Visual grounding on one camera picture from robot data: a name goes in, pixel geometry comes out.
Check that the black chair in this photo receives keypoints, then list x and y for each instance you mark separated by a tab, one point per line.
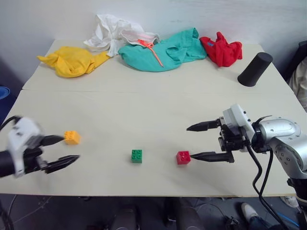
296	60

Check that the person in beige clothing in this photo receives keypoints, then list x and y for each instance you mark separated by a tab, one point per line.
299	83

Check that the white shoe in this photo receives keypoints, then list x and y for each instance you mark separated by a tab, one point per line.
249	212
289	200

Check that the blue round container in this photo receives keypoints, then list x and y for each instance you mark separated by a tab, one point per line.
3	93

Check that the yellow crumpled cloth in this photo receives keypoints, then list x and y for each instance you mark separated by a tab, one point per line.
69	62

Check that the teal crumpled garment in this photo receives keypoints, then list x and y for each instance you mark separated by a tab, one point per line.
148	55

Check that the black cylindrical cup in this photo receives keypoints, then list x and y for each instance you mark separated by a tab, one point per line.
255	70

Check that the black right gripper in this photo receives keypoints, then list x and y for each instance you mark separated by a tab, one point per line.
230	141

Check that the blue jeans leg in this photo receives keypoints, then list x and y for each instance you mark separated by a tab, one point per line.
266	225

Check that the white crumpled cloth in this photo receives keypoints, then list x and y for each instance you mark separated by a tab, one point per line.
108	31

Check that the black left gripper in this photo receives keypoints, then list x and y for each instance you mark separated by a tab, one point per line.
33	159

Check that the green toy brick cube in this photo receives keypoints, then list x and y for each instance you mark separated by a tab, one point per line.
136	157

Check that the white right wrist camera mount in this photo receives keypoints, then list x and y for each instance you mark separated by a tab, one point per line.
236	117

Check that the dark rounded shape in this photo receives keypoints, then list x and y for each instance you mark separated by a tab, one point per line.
189	215
126	219

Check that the red crumpled cloth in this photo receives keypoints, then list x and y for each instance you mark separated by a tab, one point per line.
223	51

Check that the yellow toy brick cube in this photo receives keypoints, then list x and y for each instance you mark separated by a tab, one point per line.
72	138

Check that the red toy brick cube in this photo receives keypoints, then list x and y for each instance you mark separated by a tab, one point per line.
183	158

